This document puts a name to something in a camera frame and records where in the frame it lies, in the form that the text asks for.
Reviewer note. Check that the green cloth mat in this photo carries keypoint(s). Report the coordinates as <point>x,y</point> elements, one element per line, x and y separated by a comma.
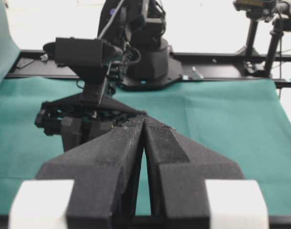
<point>242,120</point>

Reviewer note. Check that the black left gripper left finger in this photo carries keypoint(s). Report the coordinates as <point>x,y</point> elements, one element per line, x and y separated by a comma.
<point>105,172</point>

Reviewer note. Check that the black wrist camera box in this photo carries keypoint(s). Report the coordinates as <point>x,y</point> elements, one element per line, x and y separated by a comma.
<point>88,58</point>

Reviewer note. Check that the black metal base frame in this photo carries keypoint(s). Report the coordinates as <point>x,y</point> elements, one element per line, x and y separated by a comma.
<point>182,67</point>

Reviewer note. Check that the black camera stand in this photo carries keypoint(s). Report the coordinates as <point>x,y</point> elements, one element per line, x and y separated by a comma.
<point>269,21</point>

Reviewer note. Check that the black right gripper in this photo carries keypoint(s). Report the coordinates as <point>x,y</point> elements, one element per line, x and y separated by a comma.
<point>78,121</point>

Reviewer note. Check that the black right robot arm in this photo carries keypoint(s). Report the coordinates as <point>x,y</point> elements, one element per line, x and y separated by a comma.
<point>129,51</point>

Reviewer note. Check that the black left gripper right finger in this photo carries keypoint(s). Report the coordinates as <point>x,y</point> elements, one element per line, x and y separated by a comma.
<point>177,168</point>

